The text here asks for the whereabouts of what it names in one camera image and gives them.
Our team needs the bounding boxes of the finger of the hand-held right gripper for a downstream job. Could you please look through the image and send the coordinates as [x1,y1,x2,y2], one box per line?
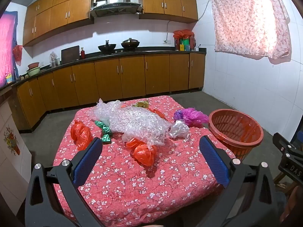
[273,132,303,158]

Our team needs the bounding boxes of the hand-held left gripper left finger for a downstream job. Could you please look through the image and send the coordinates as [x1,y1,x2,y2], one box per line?
[25,137,105,227]

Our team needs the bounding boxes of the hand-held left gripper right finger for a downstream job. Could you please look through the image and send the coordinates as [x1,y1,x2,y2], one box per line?
[196,136,277,227]

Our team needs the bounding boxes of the orange plastic bag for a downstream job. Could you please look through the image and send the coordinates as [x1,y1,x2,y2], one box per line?
[125,138,159,167]
[148,107,167,121]
[70,120,94,151]

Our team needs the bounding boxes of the green foil wrapper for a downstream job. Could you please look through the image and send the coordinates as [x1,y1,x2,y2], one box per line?
[94,120,112,145]

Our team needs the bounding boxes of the red plastic basket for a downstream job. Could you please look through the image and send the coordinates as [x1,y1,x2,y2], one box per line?
[208,109,264,161]

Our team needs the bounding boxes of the clear plastic bag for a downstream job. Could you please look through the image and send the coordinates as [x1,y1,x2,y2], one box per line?
[169,120,190,139]

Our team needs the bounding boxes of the purple plastic bag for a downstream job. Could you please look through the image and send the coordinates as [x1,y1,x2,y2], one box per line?
[173,107,210,127]

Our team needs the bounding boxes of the clear bubble wrap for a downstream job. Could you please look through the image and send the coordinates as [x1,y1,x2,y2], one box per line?
[91,99,174,147]

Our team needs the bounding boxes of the yellow-green foil wrapper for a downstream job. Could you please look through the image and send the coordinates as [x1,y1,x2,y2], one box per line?
[133,100,150,109]

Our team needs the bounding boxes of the brown wooden stool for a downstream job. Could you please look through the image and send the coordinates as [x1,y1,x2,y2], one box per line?
[275,171,294,194]

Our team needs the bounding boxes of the red floral blanket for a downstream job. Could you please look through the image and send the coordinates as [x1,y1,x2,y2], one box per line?
[52,95,237,227]

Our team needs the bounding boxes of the flower print tile board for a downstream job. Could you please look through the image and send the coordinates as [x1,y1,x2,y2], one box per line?
[0,97,32,215]

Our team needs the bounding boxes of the wooden lower cabinets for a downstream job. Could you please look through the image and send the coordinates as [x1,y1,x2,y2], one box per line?
[8,52,206,131]

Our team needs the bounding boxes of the wooden cabinets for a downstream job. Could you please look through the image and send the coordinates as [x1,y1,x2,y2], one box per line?
[8,52,206,131]
[22,0,199,47]

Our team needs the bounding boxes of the clear plastic jar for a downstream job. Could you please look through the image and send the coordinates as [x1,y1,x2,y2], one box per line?
[49,51,59,67]

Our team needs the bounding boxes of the dark cutting board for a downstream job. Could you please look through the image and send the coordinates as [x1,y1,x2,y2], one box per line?
[61,45,80,64]

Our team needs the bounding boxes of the gas stove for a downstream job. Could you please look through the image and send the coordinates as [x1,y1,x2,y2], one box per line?
[98,48,144,55]

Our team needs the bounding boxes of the black wok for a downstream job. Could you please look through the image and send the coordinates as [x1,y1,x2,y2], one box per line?
[98,40,117,52]

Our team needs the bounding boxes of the pink floral curtain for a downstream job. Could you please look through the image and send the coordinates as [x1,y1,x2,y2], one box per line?
[207,0,292,61]

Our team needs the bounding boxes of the black kitchen countertop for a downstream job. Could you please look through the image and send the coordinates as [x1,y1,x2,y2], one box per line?
[0,48,207,93]

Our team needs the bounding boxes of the lidded wok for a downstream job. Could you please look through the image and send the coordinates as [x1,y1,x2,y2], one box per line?
[121,38,141,51]

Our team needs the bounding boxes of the hanging red plastic bag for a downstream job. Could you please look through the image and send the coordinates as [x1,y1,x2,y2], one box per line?
[12,45,23,67]

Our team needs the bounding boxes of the red plastic bag cover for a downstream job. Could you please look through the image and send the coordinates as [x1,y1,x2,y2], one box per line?
[173,30,196,39]

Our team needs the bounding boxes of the pink window cloth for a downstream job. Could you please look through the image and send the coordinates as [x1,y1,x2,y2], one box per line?
[0,11,19,88]

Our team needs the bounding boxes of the steel range hood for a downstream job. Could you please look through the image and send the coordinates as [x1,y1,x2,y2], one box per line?
[90,0,144,18]

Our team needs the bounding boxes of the wooden upper cabinets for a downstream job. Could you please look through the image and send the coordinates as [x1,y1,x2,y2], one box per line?
[22,0,199,47]

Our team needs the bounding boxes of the thin wall cable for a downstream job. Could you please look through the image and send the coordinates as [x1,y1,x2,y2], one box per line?
[198,0,212,20]

